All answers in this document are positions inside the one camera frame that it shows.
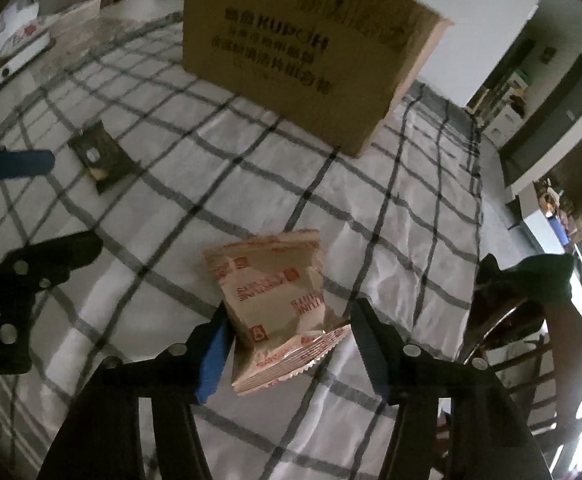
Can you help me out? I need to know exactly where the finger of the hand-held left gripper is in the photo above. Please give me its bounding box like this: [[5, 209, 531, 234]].
[[0, 139, 56, 190], [0, 231, 104, 293]]

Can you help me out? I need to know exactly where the beige snack packet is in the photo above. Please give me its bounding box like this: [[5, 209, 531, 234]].
[[202, 229, 352, 395]]

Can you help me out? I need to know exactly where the dark interior door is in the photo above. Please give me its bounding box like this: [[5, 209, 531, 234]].
[[498, 55, 582, 161]]

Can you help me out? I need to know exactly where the white round appliance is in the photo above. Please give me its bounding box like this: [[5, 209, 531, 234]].
[[0, 2, 52, 81]]

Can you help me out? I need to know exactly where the dark snack packet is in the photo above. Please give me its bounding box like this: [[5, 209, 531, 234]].
[[68, 120, 139, 196]]

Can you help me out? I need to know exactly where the floral cloth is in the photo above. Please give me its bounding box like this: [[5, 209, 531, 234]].
[[36, 0, 184, 61]]

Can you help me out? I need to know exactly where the hallway storage shelf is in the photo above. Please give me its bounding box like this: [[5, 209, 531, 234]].
[[486, 70, 529, 141]]

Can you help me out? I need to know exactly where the brown cardboard box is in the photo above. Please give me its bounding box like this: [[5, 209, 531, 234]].
[[181, 0, 456, 159]]

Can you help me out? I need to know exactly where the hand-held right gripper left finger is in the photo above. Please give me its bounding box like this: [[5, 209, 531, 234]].
[[36, 302, 233, 480]]

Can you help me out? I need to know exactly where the wooden chair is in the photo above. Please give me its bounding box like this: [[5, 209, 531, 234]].
[[458, 280, 582, 480]]

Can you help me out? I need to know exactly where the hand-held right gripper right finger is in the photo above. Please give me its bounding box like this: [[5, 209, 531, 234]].
[[350, 298, 554, 480]]

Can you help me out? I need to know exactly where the dark green cloth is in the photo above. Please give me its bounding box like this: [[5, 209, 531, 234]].
[[473, 252, 576, 306]]

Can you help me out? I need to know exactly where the white tv cabinet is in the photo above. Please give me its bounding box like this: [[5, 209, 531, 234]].
[[503, 175, 579, 261]]

